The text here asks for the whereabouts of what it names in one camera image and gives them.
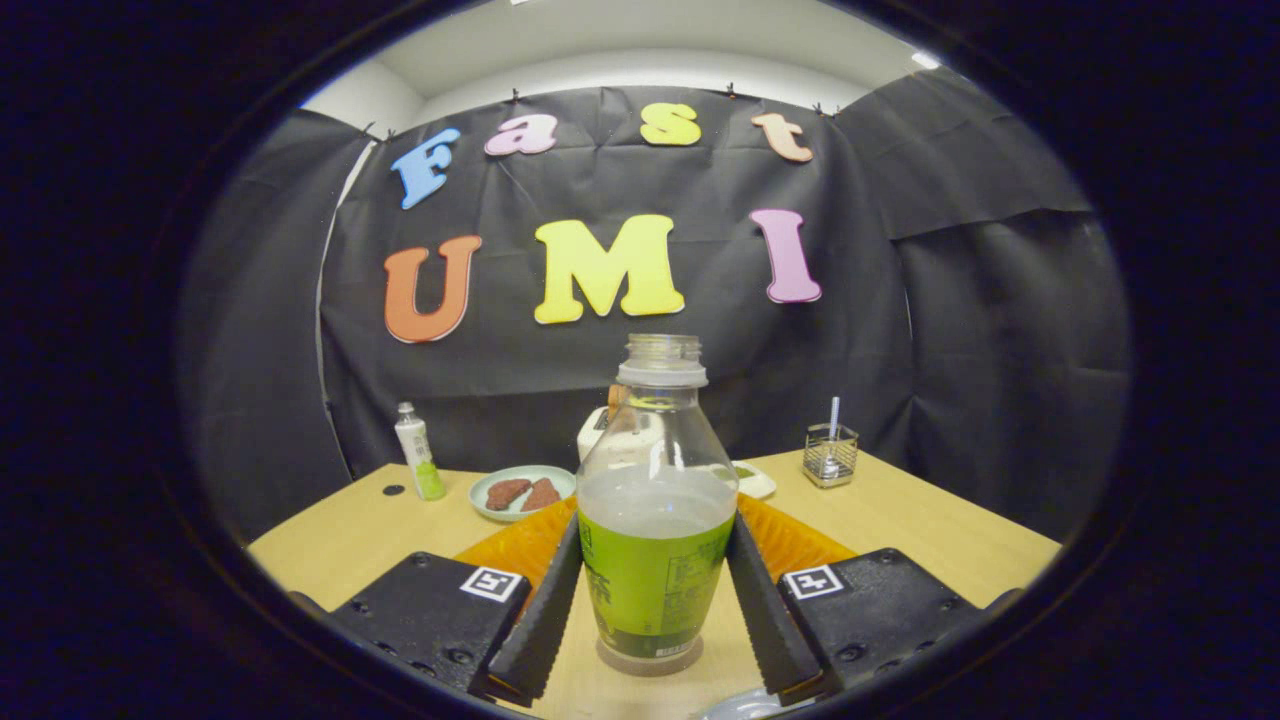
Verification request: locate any white toaster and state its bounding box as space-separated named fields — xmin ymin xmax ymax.
xmin=577 ymin=385 xmax=661 ymax=466

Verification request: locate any black backdrop cloth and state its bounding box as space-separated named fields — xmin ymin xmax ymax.
xmin=175 ymin=65 xmax=1136 ymax=546

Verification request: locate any pale green plate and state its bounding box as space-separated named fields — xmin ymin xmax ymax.
xmin=469 ymin=465 xmax=578 ymax=523

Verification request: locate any clear glass holder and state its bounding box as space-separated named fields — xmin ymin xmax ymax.
xmin=802 ymin=423 xmax=860 ymax=489

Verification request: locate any wooden table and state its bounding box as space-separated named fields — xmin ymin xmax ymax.
xmin=247 ymin=448 xmax=1063 ymax=720

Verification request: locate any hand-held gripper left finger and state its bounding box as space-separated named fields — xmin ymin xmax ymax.
xmin=290 ymin=497 xmax=585 ymax=706

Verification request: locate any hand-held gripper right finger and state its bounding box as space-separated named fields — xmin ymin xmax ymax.
xmin=727 ymin=493 xmax=1026 ymax=701

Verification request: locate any white and green tube bottle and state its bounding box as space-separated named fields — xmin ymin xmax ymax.
xmin=394 ymin=402 xmax=447 ymax=502

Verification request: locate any round brown coaster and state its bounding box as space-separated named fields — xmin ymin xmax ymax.
xmin=596 ymin=632 xmax=705 ymax=678

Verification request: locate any light blue cup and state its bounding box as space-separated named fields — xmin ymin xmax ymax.
xmin=700 ymin=688 xmax=791 ymax=720

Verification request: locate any clear green-label juice bottle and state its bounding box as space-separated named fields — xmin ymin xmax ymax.
xmin=576 ymin=333 xmax=740 ymax=677

